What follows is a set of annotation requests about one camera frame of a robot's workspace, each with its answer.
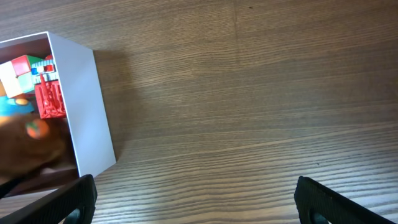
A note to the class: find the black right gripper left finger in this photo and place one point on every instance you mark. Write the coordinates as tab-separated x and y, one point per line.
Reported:
72	203

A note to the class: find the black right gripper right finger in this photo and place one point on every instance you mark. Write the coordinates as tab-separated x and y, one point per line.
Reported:
318	204

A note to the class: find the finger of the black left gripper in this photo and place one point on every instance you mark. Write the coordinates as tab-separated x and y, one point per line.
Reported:
12	187

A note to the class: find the brown plush toy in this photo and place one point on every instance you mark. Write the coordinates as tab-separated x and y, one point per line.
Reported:
28	142

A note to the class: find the yellow toy duck blue hat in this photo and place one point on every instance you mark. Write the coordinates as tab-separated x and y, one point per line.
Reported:
18	105

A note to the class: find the red toy truck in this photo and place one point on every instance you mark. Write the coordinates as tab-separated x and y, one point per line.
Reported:
47	89

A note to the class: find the small colourful puzzle cube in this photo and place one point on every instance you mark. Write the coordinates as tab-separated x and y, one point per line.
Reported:
16	75

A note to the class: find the white box pink interior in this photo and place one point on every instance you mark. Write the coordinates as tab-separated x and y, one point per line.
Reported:
90	148

